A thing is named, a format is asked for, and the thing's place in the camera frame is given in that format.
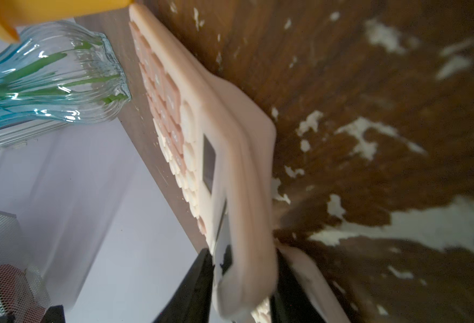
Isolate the artificial flower bouquet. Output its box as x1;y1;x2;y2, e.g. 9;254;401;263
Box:
0;37;131;106

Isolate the yellow plastic storage box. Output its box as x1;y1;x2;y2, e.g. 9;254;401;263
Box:
0;0;132;44

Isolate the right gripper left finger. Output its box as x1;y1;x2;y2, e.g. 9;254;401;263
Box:
154;248;214;323

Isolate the pink calculator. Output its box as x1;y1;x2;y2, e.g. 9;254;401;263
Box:
251;244;350;322
129;3;278;322

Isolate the blue glass vase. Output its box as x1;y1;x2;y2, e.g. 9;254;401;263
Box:
0;20;132;147

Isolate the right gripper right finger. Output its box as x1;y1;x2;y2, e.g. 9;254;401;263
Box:
270;250;325;323

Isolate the white mesh wall basket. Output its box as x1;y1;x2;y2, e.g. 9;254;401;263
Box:
0;213;51;322

